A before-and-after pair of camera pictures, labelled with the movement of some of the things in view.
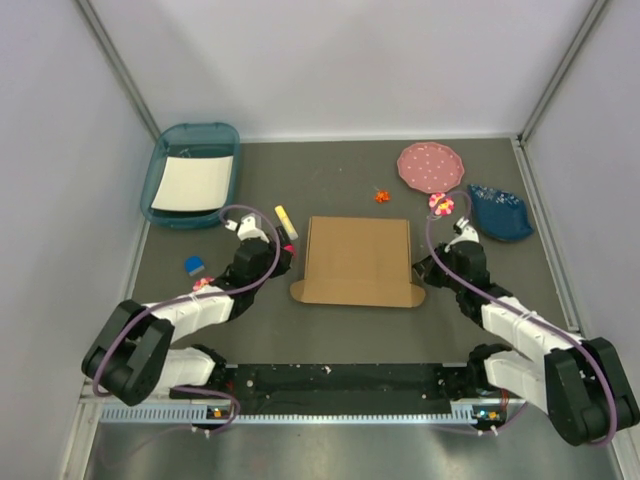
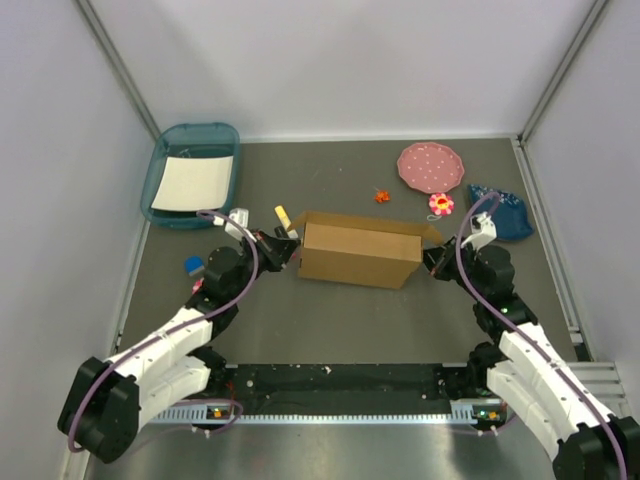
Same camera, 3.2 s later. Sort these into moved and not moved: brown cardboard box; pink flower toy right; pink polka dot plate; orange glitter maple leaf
Moved: brown cardboard box
Not moved: pink flower toy right; orange glitter maple leaf; pink polka dot plate
